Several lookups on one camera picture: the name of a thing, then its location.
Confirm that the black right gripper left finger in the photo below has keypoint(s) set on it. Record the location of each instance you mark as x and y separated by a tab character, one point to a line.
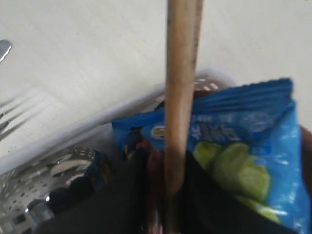
117	208

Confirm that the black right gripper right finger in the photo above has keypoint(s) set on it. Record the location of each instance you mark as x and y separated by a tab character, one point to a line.
208	209

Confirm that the blue chips bag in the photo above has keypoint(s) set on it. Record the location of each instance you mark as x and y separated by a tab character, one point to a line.
248	140

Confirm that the brown wooden plate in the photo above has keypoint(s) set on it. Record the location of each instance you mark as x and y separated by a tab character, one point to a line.
306	158

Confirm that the silver metal fork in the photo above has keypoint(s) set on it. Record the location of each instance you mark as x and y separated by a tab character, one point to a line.
19	109

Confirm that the silver table knife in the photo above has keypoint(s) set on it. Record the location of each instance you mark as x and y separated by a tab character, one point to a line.
5	47

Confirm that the wooden chopstick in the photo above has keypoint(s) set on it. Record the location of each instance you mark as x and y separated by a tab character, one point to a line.
180	76
197	28

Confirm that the white perforated plastic basket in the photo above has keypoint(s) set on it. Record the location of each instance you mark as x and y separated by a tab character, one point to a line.
95	133

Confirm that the shiny steel cup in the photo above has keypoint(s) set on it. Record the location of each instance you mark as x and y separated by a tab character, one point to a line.
33	191

